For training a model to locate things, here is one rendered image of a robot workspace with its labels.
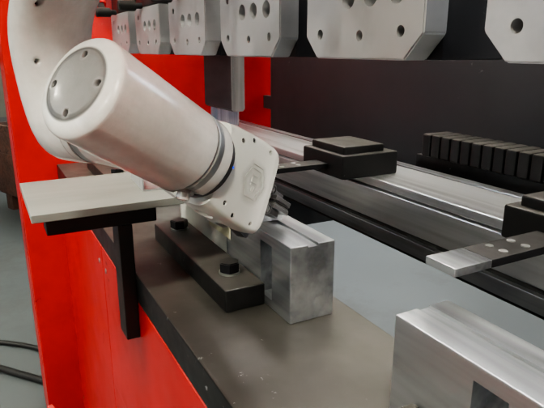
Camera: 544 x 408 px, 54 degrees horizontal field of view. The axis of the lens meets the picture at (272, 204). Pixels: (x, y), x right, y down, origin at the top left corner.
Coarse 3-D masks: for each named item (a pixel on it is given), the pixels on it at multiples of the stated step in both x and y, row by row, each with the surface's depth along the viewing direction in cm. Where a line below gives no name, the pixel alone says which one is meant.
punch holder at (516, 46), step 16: (496, 0) 31; (512, 0) 30; (528, 0) 29; (496, 16) 31; (512, 16) 30; (528, 16) 29; (496, 32) 31; (512, 32) 30; (528, 32) 29; (496, 48) 31; (512, 48) 30; (528, 48) 29
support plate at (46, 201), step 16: (80, 176) 80; (96, 176) 80; (112, 176) 80; (128, 176) 80; (32, 192) 72; (48, 192) 72; (64, 192) 72; (80, 192) 72; (96, 192) 72; (112, 192) 72; (128, 192) 72; (144, 192) 72; (160, 192) 72; (32, 208) 64; (48, 208) 64; (64, 208) 64; (80, 208) 64; (96, 208) 65; (112, 208) 66; (128, 208) 67; (144, 208) 68
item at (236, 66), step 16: (208, 64) 79; (224, 64) 74; (240, 64) 73; (208, 80) 80; (224, 80) 75; (240, 80) 74; (208, 96) 81; (224, 96) 76; (240, 96) 74; (224, 112) 79
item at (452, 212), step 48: (288, 144) 117; (288, 192) 111; (336, 192) 95; (384, 192) 84; (432, 192) 78; (480, 192) 78; (384, 240) 86; (432, 240) 76; (480, 240) 68; (480, 288) 70; (528, 288) 64
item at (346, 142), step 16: (320, 144) 91; (336, 144) 87; (352, 144) 87; (368, 144) 87; (304, 160) 94; (320, 160) 89; (336, 160) 85; (352, 160) 85; (368, 160) 86; (384, 160) 88; (336, 176) 86; (352, 176) 85
